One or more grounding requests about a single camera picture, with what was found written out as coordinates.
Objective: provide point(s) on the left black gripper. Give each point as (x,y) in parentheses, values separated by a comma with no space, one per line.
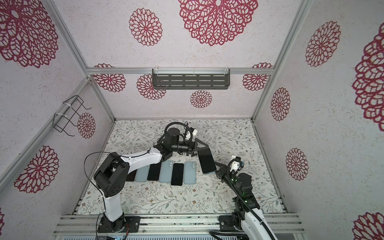
(193,148)

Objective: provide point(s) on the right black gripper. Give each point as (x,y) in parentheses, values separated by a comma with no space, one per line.
(223,173)

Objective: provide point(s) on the pale blue case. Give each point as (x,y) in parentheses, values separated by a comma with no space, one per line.
(190,173)
(142,174)

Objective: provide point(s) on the bare black phone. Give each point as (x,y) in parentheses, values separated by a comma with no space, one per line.
(131,176)
(154,172)
(177,174)

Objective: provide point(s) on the light blue phone case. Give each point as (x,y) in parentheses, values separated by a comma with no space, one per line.
(166,171)

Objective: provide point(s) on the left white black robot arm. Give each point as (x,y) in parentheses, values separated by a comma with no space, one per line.
(112,174)

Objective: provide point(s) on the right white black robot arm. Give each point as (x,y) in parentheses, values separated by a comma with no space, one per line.
(247,221)

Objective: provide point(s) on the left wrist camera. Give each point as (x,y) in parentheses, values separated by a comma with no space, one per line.
(190,135)

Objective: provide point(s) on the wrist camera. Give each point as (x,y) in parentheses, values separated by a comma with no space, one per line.
(236,164)
(190,135)

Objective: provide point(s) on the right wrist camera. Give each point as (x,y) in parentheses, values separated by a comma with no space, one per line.
(236,164)

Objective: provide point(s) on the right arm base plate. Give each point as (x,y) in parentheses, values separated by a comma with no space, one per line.
(229,224)

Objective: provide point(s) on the dark grey wall shelf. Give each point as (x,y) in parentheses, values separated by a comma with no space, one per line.
(191,79)

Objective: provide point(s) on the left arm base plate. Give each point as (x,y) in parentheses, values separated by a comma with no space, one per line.
(129,224)

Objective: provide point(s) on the black wire wall rack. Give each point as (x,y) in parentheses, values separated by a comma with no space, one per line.
(62,119)

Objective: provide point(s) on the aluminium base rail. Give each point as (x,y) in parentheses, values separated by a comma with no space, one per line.
(86,225)

